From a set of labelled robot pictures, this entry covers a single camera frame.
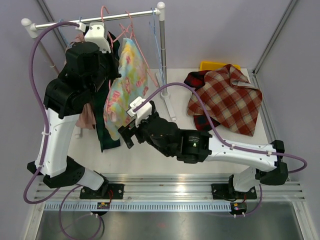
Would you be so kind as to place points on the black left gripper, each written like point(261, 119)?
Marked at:
point(100, 54)

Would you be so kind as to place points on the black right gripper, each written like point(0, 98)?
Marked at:
point(127, 132)

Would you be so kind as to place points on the dark green plaid skirt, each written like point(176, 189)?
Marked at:
point(98, 101)

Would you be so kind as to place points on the pastel tie-dye garment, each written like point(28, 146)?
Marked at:
point(133, 83)

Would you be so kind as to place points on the pink hanger with plaid skirt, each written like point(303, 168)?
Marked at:
point(131, 30)

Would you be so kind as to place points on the blue wire hanger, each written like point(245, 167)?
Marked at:
point(153, 29)

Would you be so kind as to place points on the red black plaid skirt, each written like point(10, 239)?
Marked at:
point(202, 85)

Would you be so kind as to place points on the red beige plaid skirt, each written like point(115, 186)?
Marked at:
point(237, 104)

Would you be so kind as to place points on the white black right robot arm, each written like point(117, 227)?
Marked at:
point(192, 147)

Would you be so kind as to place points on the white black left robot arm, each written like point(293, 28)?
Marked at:
point(63, 104)

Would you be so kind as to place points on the blue hanger with pink skirt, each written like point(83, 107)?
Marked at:
point(63, 31)

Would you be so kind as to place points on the pink pleated skirt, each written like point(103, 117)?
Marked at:
point(86, 119)

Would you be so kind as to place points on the silver white clothes rack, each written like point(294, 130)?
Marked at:
point(33, 29)

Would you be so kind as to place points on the yellow plastic tray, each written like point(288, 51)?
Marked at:
point(211, 66)

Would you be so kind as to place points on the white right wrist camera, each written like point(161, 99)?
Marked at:
point(139, 109)

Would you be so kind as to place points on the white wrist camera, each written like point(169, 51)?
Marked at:
point(139, 109)
point(97, 34)

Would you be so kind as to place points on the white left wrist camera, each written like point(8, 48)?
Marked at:
point(97, 34)

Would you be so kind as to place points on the aluminium mounting rail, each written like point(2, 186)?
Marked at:
point(193, 187)

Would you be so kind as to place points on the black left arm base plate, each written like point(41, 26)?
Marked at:
point(114, 191)

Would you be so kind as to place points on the white slotted cable duct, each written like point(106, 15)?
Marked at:
point(120, 206)

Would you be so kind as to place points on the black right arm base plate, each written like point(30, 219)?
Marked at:
point(225, 191)

